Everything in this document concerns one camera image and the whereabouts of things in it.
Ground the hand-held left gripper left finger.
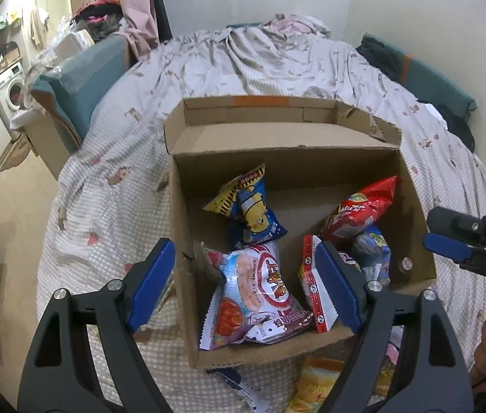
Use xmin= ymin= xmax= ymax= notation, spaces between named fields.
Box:
xmin=17 ymin=237 xmax=177 ymax=413

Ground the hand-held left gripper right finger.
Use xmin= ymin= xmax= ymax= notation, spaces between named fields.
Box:
xmin=314 ymin=241 xmax=474 ymax=413

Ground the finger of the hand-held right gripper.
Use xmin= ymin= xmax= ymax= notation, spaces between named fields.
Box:
xmin=426 ymin=206 xmax=485 ymax=242
xmin=424 ymin=232 xmax=476 ymax=267

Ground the red white snack packet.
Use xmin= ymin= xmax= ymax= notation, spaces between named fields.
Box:
xmin=298 ymin=234 xmax=356 ymax=334

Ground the light blue snack packet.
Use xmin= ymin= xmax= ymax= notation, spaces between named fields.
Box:
xmin=348 ymin=224 xmax=392 ymax=285

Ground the red snack bag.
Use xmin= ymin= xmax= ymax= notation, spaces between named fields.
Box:
xmin=320 ymin=176 xmax=399 ymax=242

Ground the pink white shrimp chips bag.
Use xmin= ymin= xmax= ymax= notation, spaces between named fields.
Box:
xmin=199 ymin=241 xmax=315 ymax=350

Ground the yellow chips bag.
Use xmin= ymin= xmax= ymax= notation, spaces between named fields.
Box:
xmin=286 ymin=356 xmax=349 ymax=413

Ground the blue yellow cartoon snack bag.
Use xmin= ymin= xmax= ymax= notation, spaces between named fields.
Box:
xmin=203 ymin=163 xmax=289 ymax=248

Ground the brown cardboard box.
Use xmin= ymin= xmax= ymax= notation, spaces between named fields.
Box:
xmin=163 ymin=96 xmax=437 ymax=370

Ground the dark cloth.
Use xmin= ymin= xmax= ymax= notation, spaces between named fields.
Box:
xmin=443 ymin=109 xmax=476 ymax=152

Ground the teal cushion with orange stripe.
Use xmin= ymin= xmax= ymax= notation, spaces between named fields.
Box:
xmin=363 ymin=32 xmax=478 ymax=119

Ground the beige bedside cabinet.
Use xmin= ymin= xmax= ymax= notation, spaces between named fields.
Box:
xmin=11 ymin=109 xmax=76 ymax=181

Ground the black garment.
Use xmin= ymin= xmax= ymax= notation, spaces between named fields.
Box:
xmin=357 ymin=34 xmax=403 ymax=82

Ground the brown floor mat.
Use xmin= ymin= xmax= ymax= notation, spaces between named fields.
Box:
xmin=0 ymin=135 xmax=32 ymax=173

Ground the white washing machine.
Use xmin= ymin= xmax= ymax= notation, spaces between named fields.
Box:
xmin=0 ymin=62 xmax=26 ymax=140

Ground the pink crumpled cloth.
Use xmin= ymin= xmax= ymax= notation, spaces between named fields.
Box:
xmin=262 ymin=14 xmax=332 ymax=37

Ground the white plastic box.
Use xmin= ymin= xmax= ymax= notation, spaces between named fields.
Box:
xmin=56 ymin=30 xmax=95 ymax=59

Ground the pile of dark clothes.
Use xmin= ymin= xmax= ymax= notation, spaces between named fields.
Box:
xmin=73 ymin=0 xmax=125 ymax=39

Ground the pink curtain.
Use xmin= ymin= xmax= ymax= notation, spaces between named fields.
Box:
xmin=116 ymin=0 xmax=160 ymax=61

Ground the black pole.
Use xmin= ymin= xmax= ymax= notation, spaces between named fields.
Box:
xmin=146 ymin=0 xmax=173 ymax=41

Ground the hanging cream towel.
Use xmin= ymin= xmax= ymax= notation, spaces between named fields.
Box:
xmin=29 ymin=8 xmax=49 ymax=48

